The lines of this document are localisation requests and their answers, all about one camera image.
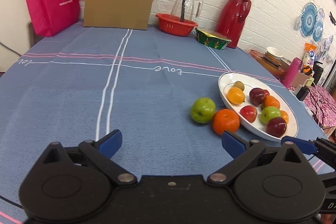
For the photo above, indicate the orange snack packet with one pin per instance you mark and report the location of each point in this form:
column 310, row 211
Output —
column 309, row 54

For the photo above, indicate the black straw in pitcher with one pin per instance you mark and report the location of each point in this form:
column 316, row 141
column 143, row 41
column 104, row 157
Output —
column 182, row 11

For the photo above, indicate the small orange kumquat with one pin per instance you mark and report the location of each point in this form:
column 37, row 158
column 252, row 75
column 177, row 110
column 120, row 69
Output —
column 284, row 116

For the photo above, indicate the blue striped tablecloth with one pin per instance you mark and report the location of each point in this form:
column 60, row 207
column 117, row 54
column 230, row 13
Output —
column 82, row 82

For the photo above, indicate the dark red apple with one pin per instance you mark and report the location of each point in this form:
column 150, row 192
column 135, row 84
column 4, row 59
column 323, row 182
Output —
column 257, row 96

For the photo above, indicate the dark red plum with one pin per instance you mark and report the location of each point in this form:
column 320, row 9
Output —
column 276, row 127

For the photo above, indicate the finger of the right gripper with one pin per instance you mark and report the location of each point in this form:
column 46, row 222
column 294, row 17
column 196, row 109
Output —
column 307, row 147

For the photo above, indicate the tan longan fruit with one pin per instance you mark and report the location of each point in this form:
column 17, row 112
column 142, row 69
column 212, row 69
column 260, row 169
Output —
column 240, row 85

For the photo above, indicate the large orange tangerine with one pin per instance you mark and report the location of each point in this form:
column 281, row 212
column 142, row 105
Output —
column 225, row 120

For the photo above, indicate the red plastic basket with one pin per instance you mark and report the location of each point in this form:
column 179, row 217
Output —
column 172, row 25

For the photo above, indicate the black power adapter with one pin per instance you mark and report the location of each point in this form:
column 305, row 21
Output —
column 302, row 93

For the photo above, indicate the large green apple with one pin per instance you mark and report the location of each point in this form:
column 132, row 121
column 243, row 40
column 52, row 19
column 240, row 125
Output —
column 269, row 113

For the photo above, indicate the white bowl on dishes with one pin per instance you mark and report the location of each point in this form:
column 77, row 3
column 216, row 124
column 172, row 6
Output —
column 274, row 53

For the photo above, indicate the blue patterned wall fans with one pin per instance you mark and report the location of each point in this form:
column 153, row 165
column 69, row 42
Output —
column 310, row 22

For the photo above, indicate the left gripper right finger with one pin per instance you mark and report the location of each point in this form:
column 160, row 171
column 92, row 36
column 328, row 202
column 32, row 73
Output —
column 276, row 184

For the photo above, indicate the wooden brown tray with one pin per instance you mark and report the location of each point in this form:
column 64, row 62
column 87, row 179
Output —
column 271, row 67

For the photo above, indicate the white appliance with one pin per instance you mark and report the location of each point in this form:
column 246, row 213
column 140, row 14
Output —
column 17, row 34

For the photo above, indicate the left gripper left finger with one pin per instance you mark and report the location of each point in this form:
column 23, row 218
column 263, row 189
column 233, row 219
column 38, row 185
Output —
column 70, row 184

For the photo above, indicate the yellow orange kumquat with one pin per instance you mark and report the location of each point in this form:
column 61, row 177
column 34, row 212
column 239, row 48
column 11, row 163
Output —
column 236, row 96

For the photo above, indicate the glass pitcher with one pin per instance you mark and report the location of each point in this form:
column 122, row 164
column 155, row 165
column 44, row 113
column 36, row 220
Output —
column 192, row 8

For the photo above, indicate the red pink small apple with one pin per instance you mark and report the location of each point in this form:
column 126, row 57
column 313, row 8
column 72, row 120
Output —
column 249, row 113

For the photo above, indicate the pink floral side tablecloth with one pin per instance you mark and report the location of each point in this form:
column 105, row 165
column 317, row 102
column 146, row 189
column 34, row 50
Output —
column 321, row 106

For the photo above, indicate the black mug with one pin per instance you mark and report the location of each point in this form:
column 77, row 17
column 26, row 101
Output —
column 318, row 71

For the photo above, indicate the pink water bottle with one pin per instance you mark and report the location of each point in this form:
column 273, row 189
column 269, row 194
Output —
column 291, row 72

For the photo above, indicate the small green apple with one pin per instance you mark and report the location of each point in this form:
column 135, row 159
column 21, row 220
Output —
column 203, row 110

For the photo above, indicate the red thermos jug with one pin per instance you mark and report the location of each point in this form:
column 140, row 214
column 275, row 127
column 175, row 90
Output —
column 232, row 19

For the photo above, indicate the orange tangerine with stem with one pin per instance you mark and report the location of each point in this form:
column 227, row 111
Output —
column 270, row 101

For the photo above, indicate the white ceramic plate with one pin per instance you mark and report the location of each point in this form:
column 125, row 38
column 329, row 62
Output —
column 227, row 80

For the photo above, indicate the green patterned foil bowl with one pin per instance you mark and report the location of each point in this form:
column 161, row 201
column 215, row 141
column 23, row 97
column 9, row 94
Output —
column 211, row 38

